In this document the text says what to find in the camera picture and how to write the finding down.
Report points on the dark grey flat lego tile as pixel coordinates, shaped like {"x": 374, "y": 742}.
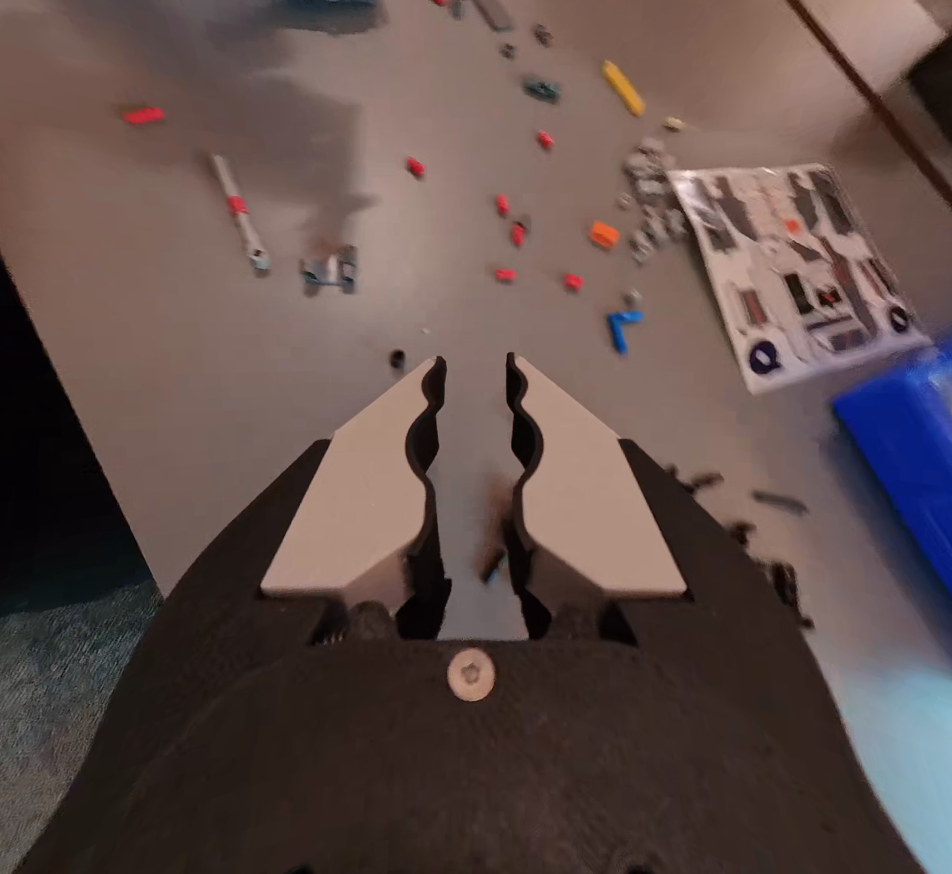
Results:
{"x": 492, "y": 10}

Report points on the orange lego piece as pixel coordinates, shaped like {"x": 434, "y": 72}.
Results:
{"x": 604, "y": 234}

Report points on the red lego bush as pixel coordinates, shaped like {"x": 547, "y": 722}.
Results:
{"x": 237, "y": 206}

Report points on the long grey lego axle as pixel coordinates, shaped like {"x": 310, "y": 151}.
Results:
{"x": 223, "y": 179}

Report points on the scattered small red lego bushes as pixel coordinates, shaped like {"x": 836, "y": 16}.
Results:
{"x": 573, "y": 282}

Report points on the dark grey oval lego piece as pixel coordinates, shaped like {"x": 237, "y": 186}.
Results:
{"x": 543, "y": 35}

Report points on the yellow lego axle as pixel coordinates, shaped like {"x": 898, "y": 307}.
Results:
{"x": 623, "y": 88}

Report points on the small black lego piece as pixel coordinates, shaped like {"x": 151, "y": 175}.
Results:
{"x": 397, "y": 359}

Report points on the grey double lego connector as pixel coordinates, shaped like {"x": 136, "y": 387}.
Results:
{"x": 541, "y": 89}

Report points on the blue plastic bin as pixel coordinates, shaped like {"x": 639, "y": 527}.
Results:
{"x": 907, "y": 457}

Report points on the blue angled lego beam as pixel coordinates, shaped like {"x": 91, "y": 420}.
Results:
{"x": 617, "y": 335}

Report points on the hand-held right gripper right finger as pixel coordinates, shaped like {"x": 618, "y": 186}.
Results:
{"x": 595, "y": 517}

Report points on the scattered black lego pieces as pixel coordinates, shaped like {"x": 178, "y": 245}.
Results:
{"x": 785, "y": 580}

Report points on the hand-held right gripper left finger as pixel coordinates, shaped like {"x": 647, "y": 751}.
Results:
{"x": 349, "y": 517}

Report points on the long red lego pin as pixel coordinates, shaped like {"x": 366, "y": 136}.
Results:
{"x": 143, "y": 115}

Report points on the lego sticker sheet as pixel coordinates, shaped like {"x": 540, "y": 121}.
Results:
{"x": 803, "y": 272}

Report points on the small square grey lego piece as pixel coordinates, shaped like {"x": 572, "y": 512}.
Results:
{"x": 508, "y": 49}

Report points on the pile of light grey connectors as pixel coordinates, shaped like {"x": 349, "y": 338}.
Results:
{"x": 647, "y": 175}

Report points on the dark grey lego panel piece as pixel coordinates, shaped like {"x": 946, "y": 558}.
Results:
{"x": 327, "y": 268}

